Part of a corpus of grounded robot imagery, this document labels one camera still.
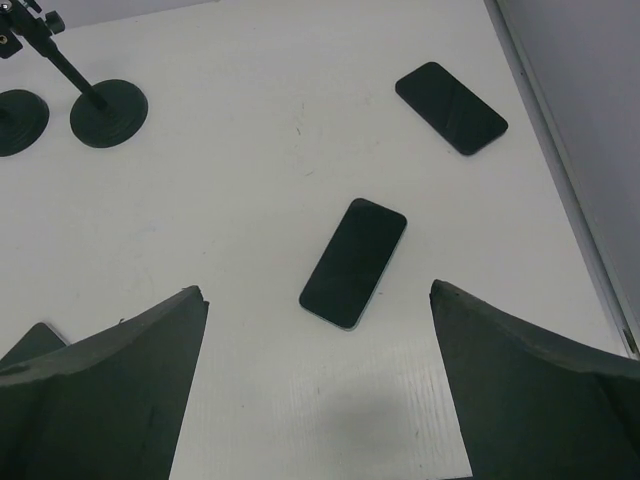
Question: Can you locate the black far phone stand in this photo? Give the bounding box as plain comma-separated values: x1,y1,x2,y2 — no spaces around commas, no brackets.
0,34,51,158

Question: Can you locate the black phone far right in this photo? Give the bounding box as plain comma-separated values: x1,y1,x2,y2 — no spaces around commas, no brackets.
395,62,509,156

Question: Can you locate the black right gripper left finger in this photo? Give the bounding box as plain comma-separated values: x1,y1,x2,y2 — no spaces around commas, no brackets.
1,286,209,479

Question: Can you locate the black round-base phone stand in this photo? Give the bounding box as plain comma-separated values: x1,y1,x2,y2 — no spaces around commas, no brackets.
1,1,148,149

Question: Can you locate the black phone teal edge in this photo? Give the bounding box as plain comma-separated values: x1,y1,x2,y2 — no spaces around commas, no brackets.
299,198,408,331

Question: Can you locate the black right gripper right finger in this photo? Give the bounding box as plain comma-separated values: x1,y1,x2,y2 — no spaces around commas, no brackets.
430,280,639,479

